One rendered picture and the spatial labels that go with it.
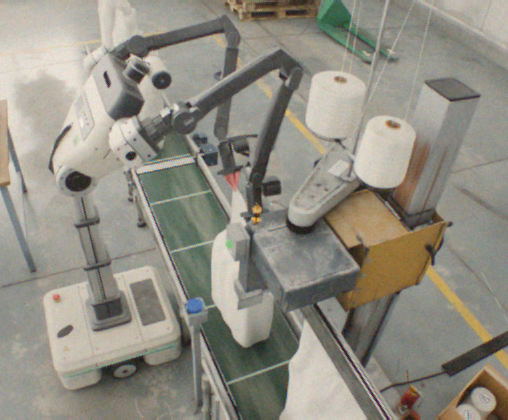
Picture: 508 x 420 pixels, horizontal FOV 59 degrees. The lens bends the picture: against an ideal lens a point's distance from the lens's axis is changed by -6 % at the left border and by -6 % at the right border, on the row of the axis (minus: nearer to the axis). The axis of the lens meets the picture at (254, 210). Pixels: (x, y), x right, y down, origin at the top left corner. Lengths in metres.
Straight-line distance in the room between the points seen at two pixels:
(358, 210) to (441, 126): 0.38
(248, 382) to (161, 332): 0.55
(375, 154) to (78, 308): 1.83
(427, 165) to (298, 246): 0.44
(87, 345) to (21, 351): 0.53
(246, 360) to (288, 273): 1.00
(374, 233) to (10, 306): 2.26
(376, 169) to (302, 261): 0.32
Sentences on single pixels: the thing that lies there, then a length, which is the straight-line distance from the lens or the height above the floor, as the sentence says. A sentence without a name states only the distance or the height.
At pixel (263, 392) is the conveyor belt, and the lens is 2.15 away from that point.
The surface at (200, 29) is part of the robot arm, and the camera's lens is 1.99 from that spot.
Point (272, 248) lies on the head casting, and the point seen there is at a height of 1.34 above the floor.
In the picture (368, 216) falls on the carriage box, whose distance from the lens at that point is 1.50.
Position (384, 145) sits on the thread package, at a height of 1.66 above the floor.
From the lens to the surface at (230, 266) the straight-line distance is 1.98.
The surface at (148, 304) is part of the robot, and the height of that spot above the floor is 0.26.
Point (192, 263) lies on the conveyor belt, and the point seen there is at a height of 0.38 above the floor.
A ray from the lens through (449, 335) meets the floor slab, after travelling 3.06.
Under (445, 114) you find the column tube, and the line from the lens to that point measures 1.34.
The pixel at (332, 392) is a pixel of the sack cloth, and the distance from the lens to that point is 1.57.
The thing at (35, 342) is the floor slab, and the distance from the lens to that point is 2.87.
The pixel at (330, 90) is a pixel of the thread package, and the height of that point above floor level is 1.68.
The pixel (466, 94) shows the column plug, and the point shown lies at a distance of 1.37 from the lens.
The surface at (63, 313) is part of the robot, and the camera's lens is 2.61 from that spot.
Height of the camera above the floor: 2.29
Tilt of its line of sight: 42 degrees down
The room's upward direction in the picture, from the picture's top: 5 degrees clockwise
